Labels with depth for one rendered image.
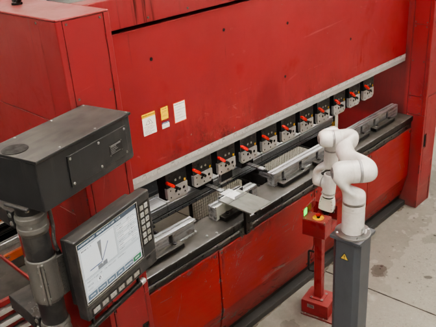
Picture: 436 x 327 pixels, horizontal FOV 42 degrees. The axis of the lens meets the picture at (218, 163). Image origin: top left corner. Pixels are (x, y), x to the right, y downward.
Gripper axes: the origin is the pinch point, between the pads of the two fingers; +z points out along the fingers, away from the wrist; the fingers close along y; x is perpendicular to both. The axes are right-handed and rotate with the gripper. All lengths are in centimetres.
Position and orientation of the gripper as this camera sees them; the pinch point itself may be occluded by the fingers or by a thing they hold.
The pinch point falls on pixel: (326, 215)
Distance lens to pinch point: 380.5
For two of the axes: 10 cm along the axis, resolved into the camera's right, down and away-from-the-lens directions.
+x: 5.5, -3.9, 7.4
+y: 8.4, 2.6, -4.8
